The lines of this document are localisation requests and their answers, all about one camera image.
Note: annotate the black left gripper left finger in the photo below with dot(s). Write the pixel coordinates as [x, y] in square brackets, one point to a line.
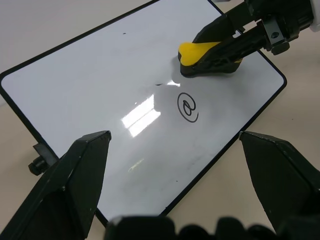
[60, 185]

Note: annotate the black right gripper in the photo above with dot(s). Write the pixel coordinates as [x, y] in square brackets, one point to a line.
[282, 20]

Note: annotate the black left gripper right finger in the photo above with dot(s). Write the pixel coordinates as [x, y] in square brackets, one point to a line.
[287, 180]

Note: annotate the yellow and black eraser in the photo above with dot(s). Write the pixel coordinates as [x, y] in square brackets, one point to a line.
[192, 53]

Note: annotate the black-framed small whiteboard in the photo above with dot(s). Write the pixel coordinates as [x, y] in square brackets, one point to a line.
[100, 82]

